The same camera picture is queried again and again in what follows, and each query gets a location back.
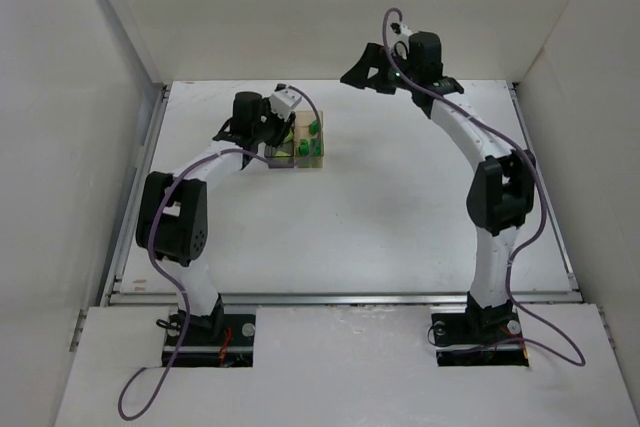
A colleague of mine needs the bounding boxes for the light green sloped lego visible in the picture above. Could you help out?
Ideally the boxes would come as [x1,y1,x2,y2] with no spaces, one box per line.
[282,130,294,144]

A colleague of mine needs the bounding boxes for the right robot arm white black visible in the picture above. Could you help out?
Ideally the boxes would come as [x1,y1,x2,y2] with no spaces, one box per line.
[340,32,534,347]

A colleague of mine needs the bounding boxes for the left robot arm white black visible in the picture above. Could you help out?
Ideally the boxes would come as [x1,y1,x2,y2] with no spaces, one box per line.
[135,85,301,333]

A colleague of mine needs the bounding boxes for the smoky grey plastic container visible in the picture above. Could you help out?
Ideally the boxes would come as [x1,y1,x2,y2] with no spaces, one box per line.
[264,141,295,169]

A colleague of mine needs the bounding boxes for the amber plastic container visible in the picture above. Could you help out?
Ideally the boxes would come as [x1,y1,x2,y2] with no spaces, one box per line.
[293,110,325,169]

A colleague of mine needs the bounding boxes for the green 2x4 lego in container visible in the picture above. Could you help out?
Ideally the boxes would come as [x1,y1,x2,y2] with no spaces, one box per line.
[297,138,323,157]

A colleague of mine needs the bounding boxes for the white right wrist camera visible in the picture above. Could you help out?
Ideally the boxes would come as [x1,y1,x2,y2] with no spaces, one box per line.
[390,22,413,59]

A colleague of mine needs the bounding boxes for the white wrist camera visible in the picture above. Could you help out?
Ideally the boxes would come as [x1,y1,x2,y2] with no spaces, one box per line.
[390,22,413,59]
[268,84,302,121]

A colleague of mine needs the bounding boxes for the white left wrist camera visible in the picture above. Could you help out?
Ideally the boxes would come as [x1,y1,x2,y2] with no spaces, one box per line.
[268,84,302,121]

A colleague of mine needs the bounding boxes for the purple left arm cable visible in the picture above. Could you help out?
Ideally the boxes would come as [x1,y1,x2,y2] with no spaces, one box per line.
[117,85,322,421]

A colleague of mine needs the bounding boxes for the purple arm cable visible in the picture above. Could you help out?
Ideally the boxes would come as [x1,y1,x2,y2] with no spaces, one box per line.
[117,85,322,421]
[381,7,586,367]

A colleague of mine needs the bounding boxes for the aluminium frame rail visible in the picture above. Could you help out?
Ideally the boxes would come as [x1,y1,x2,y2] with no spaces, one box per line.
[94,84,171,307]

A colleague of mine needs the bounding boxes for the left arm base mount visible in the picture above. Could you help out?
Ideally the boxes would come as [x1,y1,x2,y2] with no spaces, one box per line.
[172,313,256,368]

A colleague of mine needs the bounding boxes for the front aluminium rail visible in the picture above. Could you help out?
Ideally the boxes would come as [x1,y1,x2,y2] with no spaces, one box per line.
[104,290,583,306]

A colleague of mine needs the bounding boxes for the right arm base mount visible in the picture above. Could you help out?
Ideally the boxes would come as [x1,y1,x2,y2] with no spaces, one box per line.
[428,312,529,367]

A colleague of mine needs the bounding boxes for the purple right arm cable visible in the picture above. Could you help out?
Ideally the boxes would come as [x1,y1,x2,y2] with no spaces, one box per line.
[381,7,586,367]

